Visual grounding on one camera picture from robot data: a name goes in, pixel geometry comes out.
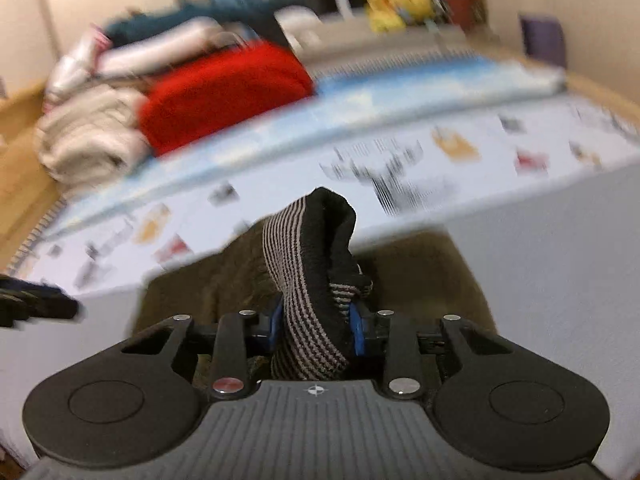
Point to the teal garment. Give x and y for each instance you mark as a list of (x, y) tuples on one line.
[(150, 22)]

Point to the light blue blanket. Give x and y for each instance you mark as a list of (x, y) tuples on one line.
[(360, 95)]

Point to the white pink striped garment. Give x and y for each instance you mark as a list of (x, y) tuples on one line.
[(70, 70)]

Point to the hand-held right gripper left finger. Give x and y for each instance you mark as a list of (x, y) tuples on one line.
[(276, 327)]

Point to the purple box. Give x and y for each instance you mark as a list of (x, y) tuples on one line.
[(544, 40)]

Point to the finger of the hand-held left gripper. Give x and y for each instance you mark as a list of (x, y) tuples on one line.
[(45, 310), (30, 286)]

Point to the yellow plush toys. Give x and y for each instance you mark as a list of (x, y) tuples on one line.
[(397, 7)]

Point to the light grey folded garment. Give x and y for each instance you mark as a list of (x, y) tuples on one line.
[(160, 45)]

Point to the beige folded garment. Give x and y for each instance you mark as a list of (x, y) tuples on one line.
[(85, 135)]

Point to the white printed bed sheet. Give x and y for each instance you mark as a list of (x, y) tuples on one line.
[(540, 260)]

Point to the red folded garment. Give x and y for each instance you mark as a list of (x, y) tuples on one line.
[(225, 92)]

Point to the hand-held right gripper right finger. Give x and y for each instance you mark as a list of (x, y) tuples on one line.
[(357, 332)]

